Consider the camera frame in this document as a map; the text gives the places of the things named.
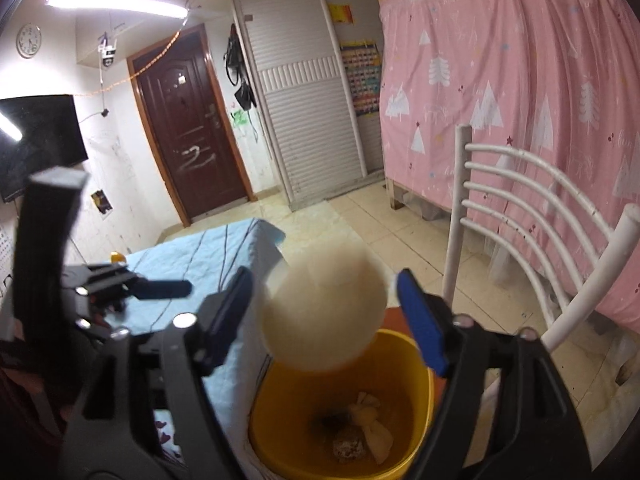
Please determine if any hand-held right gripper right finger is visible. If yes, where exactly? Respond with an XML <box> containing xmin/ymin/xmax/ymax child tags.
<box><xmin>396</xmin><ymin>268</ymin><xmax>593</xmax><ymax>480</ymax></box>

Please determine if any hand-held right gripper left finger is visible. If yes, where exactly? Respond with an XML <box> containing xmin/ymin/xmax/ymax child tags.
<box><xmin>60</xmin><ymin>266</ymin><xmax>256</xmax><ymax>480</ymax></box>

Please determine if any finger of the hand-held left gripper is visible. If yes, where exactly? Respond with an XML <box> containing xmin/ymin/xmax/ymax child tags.
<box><xmin>62</xmin><ymin>262</ymin><xmax>194</xmax><ymax>312</ymax></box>
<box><xmin>74</xmin><ymin>309</ymin><xmax>134</xmax><ymax>344</ymax></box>

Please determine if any cream round ball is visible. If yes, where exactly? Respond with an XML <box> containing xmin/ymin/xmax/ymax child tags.
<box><xmin>257</xmin><ymin>247</ymin><xmax>389</xmax><ymax>372</ymax></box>

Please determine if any yellow plastic bucket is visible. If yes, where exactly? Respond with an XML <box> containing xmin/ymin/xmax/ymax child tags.
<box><xmin>248</xmin><ymin>329</ymin><xmax>435</xmax><ymax>478</ymax></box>

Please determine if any person's left forearm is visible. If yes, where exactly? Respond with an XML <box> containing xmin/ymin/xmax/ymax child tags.
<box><xmin>0</xmin><ymin>355</ymin><xmax>68</xmax><ymax>480</ymax></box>

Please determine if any blue striped tablecloth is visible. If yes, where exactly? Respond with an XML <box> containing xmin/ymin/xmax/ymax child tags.
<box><xmin>120</xmin><ymin>217</ymin><xmax>288</xmax><ymax>480</ymax></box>

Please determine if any black flat screen television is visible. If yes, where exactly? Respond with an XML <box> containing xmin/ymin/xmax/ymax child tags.
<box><xmin>0</xmin><ymin>94</ymin><xmax>90</xmax><ymax>204</ymax></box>

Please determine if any white crumpled tissue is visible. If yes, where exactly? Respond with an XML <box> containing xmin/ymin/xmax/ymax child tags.
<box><xmin>349</xmin><ymin>391</ymin><xmax>394</xmax><ymax>464</ymax></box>

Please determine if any grey brown crumpled lump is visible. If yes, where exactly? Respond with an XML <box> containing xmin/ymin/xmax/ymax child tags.
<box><xmin>332</xmin><ymin>437</ymin><xmax>367</xmax><ymax>462</ymax></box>

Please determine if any white metal chair brown seat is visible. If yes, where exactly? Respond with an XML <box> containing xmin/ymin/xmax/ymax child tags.
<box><xmin>382</xmin><ymin>125</ymin><xmax>640</xmax><ymax>411</ymax></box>

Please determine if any dark red door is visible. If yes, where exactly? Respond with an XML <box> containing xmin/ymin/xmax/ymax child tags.
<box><xmin>127</xmin><ymin>24</ymin><xmax>259</xmax><ymax>229</ymax></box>

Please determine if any white slatted wardrobe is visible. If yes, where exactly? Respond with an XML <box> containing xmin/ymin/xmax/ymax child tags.
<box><xmin>232</xmin><ymin>0</ymin><xmax>387</xmax><ymax>212</ymax></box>

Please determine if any small black hanging pouch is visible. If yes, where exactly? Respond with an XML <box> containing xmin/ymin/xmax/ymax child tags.
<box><xmin>233</xmin><ymin>80</ymin><xmax>257</xmax><ymax>111</ymax></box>

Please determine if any black hanging bag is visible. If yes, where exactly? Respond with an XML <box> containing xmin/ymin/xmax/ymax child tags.
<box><xmin>224</xmin><ymin>24</ymin><xmax>247</xmax><ymax>87</ymax></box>

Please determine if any long ceiling tube light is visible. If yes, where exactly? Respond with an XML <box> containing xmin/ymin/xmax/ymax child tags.
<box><xmin>46</xmin><ymin>0</ymin><xmax>189</xmax><ymax>21</ymax></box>

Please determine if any colourful grid chart poster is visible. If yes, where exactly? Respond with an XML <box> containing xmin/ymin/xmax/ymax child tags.
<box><xmin>339</xmin><ymin>37</ymin><xmax>384</xmax><ymax>119</ymax></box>

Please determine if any pink tree print curtain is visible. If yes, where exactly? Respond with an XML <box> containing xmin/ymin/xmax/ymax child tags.
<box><xmin>378</xmin><ymin>0</ymin><xmax>640</xmax><ymax>332</ymax></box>

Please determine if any yellow red poster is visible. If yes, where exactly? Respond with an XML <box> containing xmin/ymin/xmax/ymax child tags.
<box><xmin>327</xmin><ymin>2</ymin><xmax>355</xmax><ymax>25</ymax></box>

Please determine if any black and white wall chart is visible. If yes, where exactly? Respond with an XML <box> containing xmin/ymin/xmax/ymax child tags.
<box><xmin>0</xmin><ymin>224</ymin><xmax>17</xmax><ymax>302</ymax></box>

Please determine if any small dark wall picture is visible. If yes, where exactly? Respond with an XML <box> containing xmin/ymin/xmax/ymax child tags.
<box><xmin>91</xmin><ymin>189</ymin><xmax>112</xmax><ymax>219</ymax></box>

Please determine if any wooden bed frame leg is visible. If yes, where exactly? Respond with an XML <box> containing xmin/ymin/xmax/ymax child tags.
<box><xmin>384</xmin><ymin>176</ymin><xmax>407</xmax><ymax>211</ymax></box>

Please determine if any white security camera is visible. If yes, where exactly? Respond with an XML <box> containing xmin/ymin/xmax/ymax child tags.
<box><xmin>97</xmin><ymin>35</ymin><xmax>119</xmax><ymax>69</ymax></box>

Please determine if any round white wall clock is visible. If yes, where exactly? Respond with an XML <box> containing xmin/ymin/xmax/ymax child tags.
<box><xmin>16</xmin><ymin>24</ymin><xmax>44</xmax><ymax>59</ymax></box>

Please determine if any orange string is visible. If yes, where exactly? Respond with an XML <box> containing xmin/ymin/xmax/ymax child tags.
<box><xmin>37</xmin><ymin>0</ymin><xmax>190</xmax><ymax>99</ymax></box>

